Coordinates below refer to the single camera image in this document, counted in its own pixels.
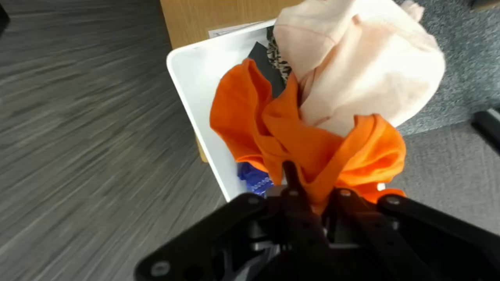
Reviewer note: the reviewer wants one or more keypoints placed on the black floor base bar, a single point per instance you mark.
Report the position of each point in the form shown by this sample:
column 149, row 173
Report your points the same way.
column 488, row 130

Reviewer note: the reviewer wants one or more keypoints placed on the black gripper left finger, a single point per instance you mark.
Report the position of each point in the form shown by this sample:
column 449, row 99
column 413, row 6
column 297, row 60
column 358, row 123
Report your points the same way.
column 244, row 235

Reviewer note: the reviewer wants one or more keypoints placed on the blue patterned bandana cloth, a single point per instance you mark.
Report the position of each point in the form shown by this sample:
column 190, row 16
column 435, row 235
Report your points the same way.
column 255, row 180

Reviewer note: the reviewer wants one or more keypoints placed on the orange cloth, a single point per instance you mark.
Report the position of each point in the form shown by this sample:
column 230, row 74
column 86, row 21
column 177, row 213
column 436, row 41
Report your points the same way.
column 291, row 141

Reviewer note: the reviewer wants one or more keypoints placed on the beige pink cloth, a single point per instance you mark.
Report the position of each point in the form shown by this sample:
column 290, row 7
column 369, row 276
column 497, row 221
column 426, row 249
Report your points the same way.
column 365, row 63

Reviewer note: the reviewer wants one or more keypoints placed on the black cloth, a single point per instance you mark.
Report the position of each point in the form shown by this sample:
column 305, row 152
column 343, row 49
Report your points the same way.
column 266, row 68

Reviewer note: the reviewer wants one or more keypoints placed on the white plastic storage box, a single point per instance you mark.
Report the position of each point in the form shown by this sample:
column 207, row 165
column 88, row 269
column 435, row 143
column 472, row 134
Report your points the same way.
column 196, row 79

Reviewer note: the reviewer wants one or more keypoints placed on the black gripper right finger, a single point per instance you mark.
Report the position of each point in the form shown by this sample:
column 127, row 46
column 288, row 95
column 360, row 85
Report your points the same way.
column 416, row 235

